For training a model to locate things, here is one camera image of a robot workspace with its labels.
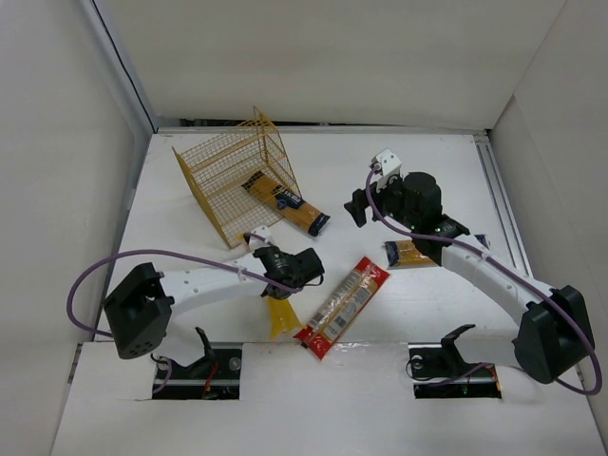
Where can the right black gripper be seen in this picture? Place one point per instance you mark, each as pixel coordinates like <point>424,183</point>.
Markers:
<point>360,207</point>

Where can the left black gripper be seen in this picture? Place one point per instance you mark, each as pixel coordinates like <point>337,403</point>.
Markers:
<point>274,290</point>

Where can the yellow spaghetti bag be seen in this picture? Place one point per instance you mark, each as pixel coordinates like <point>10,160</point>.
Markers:
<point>283,317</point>

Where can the red white spaghetti bag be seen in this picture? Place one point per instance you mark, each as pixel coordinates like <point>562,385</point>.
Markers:
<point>340,309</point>

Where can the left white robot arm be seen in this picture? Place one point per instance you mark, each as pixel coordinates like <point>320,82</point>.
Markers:
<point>152,312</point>

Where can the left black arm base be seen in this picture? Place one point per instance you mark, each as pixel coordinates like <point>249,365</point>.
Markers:
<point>217,380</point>

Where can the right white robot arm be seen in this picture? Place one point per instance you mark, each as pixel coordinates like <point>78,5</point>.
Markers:
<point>553,327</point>

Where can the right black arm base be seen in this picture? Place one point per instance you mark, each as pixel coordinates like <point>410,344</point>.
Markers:
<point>437,374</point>

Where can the blue patterned spaghetti bag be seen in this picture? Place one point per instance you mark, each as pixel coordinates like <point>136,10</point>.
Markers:
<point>413,253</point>

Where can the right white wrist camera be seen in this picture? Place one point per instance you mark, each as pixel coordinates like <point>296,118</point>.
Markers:
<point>387,167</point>

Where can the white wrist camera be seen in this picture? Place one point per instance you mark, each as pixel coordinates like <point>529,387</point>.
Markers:
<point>259,237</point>
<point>387,167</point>

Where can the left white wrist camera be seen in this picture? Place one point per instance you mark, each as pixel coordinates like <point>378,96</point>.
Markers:
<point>259,237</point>

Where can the yellow wire mesh shelf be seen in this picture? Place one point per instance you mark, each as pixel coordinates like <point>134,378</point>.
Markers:
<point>220,174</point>

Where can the aluminium rail right side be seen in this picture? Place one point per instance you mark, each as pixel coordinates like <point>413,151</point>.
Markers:
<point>515,251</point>

